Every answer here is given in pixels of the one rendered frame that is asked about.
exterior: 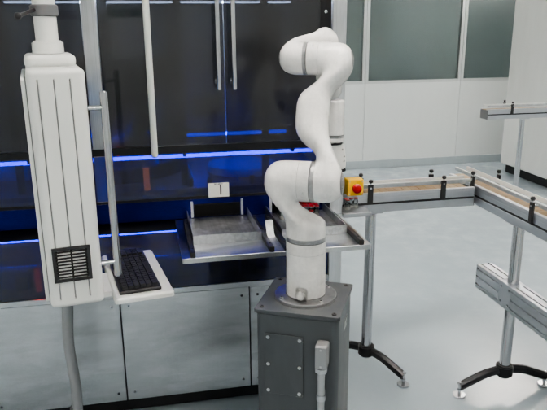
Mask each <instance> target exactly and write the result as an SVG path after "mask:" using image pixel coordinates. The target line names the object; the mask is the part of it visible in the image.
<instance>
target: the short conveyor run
mask: <svg viewBox="0 0 547 410"><path fill-rule="evenodd" d="M429 172H430V173H431V174H429V175H428V177H422V178H408V179H393V180H379V181H373V180H368V181H364V189H363V195H357V196H347V195H346V194H345V193H343V206H344V198H354V197H358V206H364V207H366V208H367V209H368V210H370V211H371V212H393V211H406V210H418V209H430V208H442V207H465V206H474V202H475V188H474V186H468V185H466V184H465V183H467V182H471V179H470V178H464V176H450V177H447V176H445V175H443V176H442V177H434V174H432V173H433V172H434V170H433V169H430V170H429Z"/></svg>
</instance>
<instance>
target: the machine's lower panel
mask: <svg viewBox="0 0 547 410"><path fill-rule="evenodd" d="M273 281H274V279H268V280H258V281H240V282H230V283H221V284H211V285H201V286H183V287H173V290H174V296H170V297H165V298H159V299H149V300H144V301H138V302H133V303H123V304H121V305H119V304H115V302H114V299H113V297H112V296H110V297H105V298H103V300H102V301H99V302H94V303H84V304H79V305H73V334H74V335H73V336H74V344H75V352H76V356H77V364H78V369H79V374H80V379H81V390H82V401H83V405H89V404H96V403H109V402H116V401H123V400H127V393H126V383H125V366H126V377H127V387H128V396H129V400H130V399H143V398H150V397H157V396H164V395H177V394H184V393H190V392H198V391H205V390H218V389H225V388H232V387H239V386H250V385H251V370H250V329H249V289H248V287H249V286H250V313H251V355H252V385H258V338H257V312H254V307H255V306H256V305H257V304H258V302H259V301H260V299H261V298H262V296H263V295H264V293H265V292H266V291H267V289H268V288H269V286H270V285H271V284H272V282H273ZM120 306H121V316H122V326H123V336H124V347H125V364H124V353H123V343H122V333H121V323H120ZM71 405H72V393H71V387H70V381H69V376H68V368H67V365H66V360H65V354H64V349H63V332H62V308H61V307H53V306H52V305H51V302H50V301H46V299H34V300H24V301H15V302H5V303H0V410H48V409H55V408H68V407H70V406H71Z"/></svg>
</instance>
